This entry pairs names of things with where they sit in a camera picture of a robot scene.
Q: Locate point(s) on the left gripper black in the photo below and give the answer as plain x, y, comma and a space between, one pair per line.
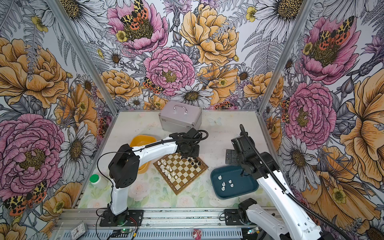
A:
195, 153

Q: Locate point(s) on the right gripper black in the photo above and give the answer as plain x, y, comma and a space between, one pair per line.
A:
231, 152

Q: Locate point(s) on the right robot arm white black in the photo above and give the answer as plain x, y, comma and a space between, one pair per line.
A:
295, 223

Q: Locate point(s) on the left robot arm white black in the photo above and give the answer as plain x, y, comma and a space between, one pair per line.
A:
124, 167

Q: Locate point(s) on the wooden chess board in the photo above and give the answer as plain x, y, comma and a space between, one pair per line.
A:
179, 172

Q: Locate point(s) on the silver aluminium case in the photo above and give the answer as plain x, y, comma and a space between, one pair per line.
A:
177, 117

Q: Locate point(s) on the teal plastic tray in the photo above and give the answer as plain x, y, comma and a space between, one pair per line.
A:
242, 183

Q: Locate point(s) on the small red white object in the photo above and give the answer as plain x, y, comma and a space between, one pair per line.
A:
197, 234

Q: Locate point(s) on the white bottle green cap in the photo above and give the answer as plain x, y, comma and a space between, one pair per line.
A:
98, 181

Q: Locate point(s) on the small white clock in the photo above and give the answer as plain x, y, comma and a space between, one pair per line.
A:
78, 231

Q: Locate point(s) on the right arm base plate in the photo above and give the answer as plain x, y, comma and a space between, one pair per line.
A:
236, 217

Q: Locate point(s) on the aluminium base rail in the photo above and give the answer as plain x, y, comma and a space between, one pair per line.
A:
154, 218

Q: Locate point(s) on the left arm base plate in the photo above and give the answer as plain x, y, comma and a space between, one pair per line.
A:
128, 218

